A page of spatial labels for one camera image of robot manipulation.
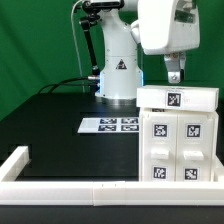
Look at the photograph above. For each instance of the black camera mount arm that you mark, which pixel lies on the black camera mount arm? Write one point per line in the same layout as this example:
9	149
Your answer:
92	8

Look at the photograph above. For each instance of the white box with marker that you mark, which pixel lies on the white box with marker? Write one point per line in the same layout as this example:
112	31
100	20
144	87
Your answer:
198	99

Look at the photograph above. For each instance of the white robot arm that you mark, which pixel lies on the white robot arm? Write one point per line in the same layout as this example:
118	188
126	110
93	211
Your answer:
121	76

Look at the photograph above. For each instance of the white cabinet body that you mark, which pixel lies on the white cabinet body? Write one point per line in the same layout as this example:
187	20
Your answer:
144	112

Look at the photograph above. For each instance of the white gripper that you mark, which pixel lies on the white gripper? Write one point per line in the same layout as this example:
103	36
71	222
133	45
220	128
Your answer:
167	26

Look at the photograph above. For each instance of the white flat marker plate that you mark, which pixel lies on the white flat marker plate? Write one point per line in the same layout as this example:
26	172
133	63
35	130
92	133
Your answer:
109	125

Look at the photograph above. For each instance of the white U-shaped frame fence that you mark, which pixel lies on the white U-shaped frame fence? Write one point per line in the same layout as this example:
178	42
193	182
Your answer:
15	192

